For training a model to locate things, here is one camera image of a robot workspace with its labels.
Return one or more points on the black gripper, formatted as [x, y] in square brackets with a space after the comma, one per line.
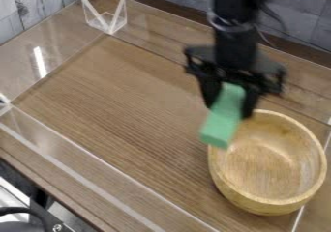
[233, 60]

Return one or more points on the green rectangular block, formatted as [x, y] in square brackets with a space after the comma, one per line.
[224, 117]

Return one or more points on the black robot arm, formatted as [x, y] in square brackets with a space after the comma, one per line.
[234, 16]

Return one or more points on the wooden bowl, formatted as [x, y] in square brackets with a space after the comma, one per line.
[272, 169]

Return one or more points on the clear acrylic corner bracket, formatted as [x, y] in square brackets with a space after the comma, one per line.
[106, 22]

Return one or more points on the clear acrylic enclosure wall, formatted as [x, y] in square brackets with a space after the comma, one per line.
[102, 119]

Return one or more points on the black metal mount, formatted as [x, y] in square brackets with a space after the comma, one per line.
[46, 219]

